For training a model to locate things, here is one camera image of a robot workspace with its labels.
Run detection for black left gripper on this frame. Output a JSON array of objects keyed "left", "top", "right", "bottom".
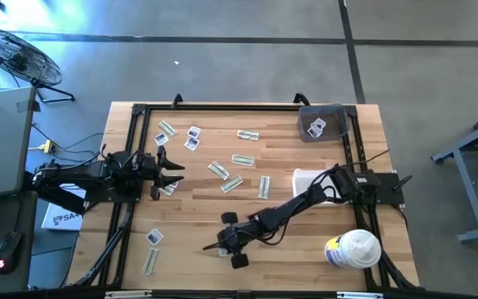
[{"left": 139, "top": 145, "right": 186, "bottom": 200}]

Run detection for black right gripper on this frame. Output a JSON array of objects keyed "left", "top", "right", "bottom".
[{"left": 203, "top": 211, "right": 251, "bottom": 270}]

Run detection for grey translucent plastic bin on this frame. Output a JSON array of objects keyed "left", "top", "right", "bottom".
[{"left": 297, "top": 103, "right": 351, "bottom": 144}]

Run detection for white plastic bin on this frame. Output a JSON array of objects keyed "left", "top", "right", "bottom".
[{"left": 291, "top": 167, "right": 348, "bottom": 205}]

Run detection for white printed cardboard box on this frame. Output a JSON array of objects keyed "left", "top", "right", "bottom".
[{"left": 41, "top": 182, "right": 87, "bottom": 232}]

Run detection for black diagonal desk beam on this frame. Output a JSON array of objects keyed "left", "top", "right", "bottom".
[{"left": 22, "top": 182, "right": 87, "bottom": 215}]

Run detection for white wipes canister blue-yellow label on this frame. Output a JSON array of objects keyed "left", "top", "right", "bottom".
[{"left": 324, "top": 228, "right": 383, "bottom": 270}]

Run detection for black computer mouse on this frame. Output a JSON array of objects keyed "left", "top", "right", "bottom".
[{"left": 0, "top": 231, "right": 23, "bottom": 275}]

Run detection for black metal floor fan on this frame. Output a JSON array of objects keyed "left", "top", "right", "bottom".
[{"left": 0, "top": 26, "right": 76, "bottom": 104}]

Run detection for grey metal stand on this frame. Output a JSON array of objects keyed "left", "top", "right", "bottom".
[{"left": 431, "top": 105, "right": 478, "bottom": 244}]

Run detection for black floor cable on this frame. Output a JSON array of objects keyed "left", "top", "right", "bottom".
[{"left": 30, "top": 122, "right": 105, "bottom": 164}]

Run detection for black aluminium table frame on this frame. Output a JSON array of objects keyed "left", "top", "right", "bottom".
[{"left": 72, "top": 92, "right": 421, "bottom": 292}]

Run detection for silver metal bracket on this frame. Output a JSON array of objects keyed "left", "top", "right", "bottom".
[
  {"left": 104, "top": 290, "right": 153, "bottom": 299},
  {"left": 336, "top": 291, "right": 384, "bottom": 299}
]

